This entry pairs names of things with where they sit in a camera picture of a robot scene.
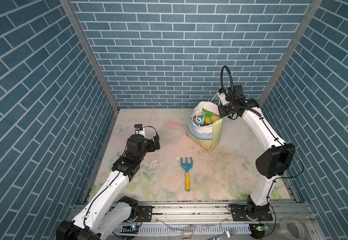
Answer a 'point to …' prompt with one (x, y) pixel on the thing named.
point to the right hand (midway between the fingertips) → (221, 106)
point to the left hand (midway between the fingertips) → (152, 136)
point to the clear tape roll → (285, 233)
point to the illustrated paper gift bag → (205, 126)
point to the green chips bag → (209, 117)
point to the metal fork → (228, 233)
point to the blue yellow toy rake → (187, 166)
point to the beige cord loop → (184, 229)
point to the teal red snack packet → (200, 122)
